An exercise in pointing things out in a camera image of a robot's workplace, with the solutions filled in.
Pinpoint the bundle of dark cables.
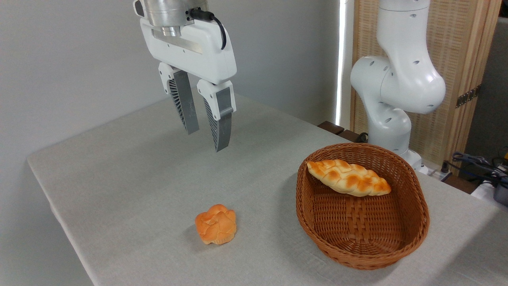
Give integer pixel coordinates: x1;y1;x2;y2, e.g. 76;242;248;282
443;152;508;187

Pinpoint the dark brown wooden furniture edge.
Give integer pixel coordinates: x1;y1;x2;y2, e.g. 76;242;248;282
317;121;369;143

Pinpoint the wooden bamboo folding screen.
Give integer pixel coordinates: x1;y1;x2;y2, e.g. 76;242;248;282
350;0;502;167

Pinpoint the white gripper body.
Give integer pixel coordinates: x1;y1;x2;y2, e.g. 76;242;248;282
140;18;237;86

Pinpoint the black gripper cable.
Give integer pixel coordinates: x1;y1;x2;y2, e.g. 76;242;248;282
187;9;227;50

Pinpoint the gray ribbed gripper finger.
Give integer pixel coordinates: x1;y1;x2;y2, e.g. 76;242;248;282
197;79;237;153
158;62;200;135

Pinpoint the round orange bread roll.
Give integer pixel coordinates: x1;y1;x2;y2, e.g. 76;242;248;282
194;204;237;245

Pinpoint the metal screen hinge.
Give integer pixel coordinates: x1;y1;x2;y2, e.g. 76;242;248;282
456;85;481;108

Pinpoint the brown oval wicker basket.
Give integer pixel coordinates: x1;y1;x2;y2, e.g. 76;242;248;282
296;143;430;271

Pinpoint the gray tablecloth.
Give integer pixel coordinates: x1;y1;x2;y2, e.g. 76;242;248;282
27;89;508;286

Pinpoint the long braided bread loaf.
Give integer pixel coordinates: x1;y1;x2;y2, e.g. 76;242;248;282
306;159;392;197

